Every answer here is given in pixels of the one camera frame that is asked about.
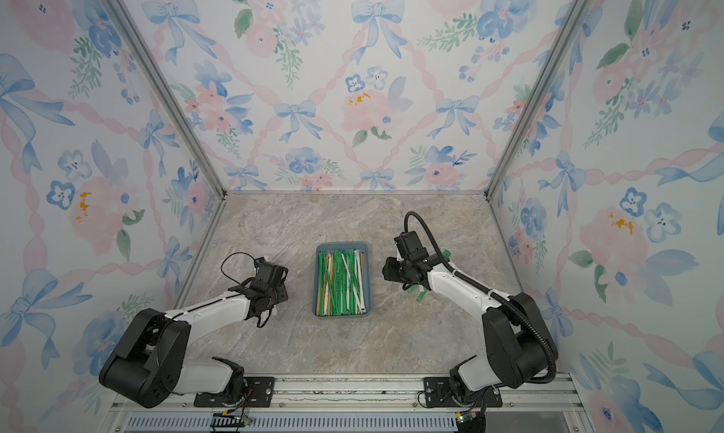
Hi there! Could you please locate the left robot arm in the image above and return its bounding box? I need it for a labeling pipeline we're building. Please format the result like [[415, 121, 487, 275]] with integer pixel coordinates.
[[99, 258, 288, 409]]

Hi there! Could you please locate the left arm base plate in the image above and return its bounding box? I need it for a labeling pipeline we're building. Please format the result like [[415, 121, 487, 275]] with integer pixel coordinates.
[[193, 376, 276, 409]]

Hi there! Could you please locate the blue plastic storage tray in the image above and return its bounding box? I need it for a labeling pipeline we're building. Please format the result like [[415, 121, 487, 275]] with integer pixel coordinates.
[[312, 242, 373, 318]]

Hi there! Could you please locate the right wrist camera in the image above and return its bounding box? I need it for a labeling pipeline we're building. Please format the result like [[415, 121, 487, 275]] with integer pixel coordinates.
[[394, 231, 429, 262]]

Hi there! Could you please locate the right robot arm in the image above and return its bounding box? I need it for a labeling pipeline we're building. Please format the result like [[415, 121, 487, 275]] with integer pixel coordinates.
[[382, 256, 558, 406]]

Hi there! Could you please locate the black corrugated cable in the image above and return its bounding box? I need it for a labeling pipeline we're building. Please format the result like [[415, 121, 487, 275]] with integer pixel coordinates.
[[403, 211, 558, 433]]

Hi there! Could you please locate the brown paper straw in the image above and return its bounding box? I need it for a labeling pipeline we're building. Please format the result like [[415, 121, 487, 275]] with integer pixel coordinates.
[[316, 252, 326, 317]]

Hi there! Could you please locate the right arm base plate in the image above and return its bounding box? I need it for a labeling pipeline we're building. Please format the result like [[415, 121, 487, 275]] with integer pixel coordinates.
[[419, 376, 503, 410]]

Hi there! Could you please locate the aluminium mounting rail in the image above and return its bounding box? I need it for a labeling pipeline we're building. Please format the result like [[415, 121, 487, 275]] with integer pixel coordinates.
[[100, 374, 593, 432]]

